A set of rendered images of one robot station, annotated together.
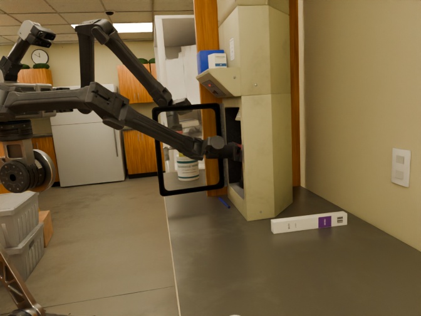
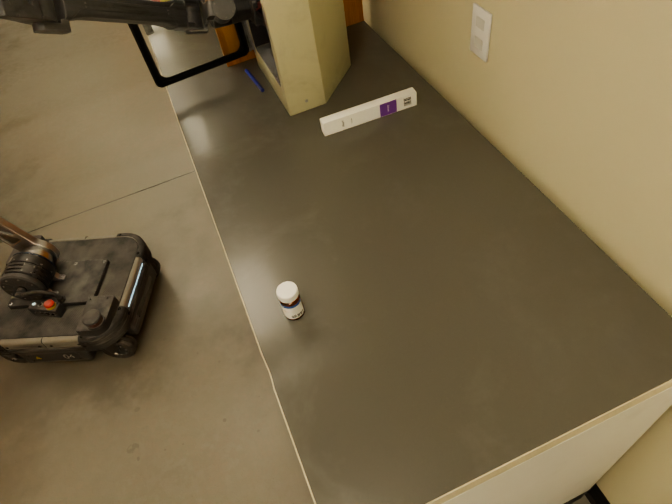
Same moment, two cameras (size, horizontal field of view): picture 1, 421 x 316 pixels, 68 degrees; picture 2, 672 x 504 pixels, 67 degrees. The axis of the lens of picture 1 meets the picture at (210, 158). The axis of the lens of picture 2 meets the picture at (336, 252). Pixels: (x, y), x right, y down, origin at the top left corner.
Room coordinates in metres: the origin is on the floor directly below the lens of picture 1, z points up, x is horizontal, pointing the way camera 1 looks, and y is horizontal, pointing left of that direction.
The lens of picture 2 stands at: (-0.09, -0.09, 1.78)
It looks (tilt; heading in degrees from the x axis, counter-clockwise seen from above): 50 degrees down; 356
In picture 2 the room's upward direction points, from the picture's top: 12 degrees counter-clockwise
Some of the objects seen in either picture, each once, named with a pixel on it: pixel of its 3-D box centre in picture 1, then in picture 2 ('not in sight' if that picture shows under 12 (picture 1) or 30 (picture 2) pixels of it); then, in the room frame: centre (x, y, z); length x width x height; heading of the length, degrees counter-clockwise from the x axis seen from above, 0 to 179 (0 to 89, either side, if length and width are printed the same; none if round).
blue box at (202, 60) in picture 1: (210, 63); not in sight; (1.37, -0.03, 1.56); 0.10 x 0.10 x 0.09; 10
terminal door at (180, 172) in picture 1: (189, 149); (180, 5); (1.40, 0.09, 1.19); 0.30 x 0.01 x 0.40; 104
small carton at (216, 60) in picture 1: (217, 62); not in sight; (1.23, -0.05, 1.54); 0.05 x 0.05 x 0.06; 27
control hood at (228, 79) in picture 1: (215, 84); not in sight; (1.28, -0.04, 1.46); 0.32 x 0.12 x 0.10; 10
